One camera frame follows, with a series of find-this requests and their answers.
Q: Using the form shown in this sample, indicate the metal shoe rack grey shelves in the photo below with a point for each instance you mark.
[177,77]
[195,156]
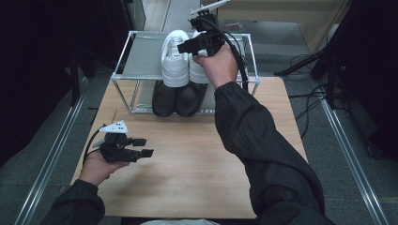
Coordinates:
[140,59]

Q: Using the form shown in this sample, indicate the black slipper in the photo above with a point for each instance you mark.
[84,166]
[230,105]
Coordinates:
[164,100]
[191,100]

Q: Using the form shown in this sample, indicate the black metal stand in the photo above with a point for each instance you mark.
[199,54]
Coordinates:
[300,64]

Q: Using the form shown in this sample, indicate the black curtain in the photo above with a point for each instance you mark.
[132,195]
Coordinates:
[34,62]
[372,62]

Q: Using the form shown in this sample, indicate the light wooden cabinet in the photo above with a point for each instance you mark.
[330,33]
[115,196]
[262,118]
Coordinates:
[281,12]

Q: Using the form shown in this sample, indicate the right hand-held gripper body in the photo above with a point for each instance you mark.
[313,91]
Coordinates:
[209,37]

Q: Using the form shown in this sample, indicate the metal floor rail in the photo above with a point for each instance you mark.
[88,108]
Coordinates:
[353,159]
[50,159]

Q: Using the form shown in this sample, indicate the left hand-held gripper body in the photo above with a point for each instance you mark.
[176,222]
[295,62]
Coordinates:
[117,150]

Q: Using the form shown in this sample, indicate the person's right hand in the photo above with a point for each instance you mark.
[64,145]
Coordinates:
[220,68]

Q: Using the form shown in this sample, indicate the white lace-up sneaker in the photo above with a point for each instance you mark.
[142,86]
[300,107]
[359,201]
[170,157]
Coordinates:
[197,72]
[174,65]

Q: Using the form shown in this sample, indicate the person's left hand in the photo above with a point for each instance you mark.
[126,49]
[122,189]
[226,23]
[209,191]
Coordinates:
[95,170]

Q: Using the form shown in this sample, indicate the small red floor item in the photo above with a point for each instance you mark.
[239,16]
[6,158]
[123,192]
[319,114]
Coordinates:
[234,26]

